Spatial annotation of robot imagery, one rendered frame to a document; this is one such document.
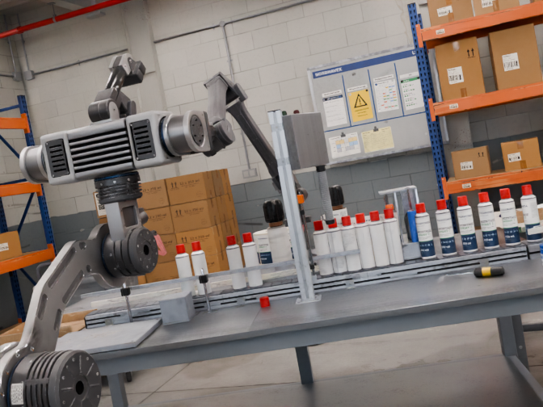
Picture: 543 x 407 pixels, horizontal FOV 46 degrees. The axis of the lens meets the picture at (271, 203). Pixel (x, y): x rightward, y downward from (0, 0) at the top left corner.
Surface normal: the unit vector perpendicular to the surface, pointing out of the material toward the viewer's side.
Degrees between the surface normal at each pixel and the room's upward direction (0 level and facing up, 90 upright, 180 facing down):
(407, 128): 90
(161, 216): 90
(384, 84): 87
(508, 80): 90
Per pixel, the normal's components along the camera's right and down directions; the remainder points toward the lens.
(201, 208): -0.21, 0.08
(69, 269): 0.94, -0.15
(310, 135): 0.73, -0.10
